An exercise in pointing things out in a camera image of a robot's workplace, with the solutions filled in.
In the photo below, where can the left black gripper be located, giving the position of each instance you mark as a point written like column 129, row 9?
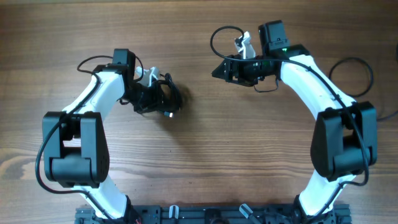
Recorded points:
column 144, row 101

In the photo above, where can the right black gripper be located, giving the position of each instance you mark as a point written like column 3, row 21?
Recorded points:
column 232, row 70

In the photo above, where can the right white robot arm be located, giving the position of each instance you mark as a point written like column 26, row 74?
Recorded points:
column 344, row 142

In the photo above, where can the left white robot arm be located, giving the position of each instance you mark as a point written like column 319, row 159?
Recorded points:
column 74, row 155

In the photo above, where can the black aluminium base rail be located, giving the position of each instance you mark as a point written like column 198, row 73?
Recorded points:
column 272, row 213

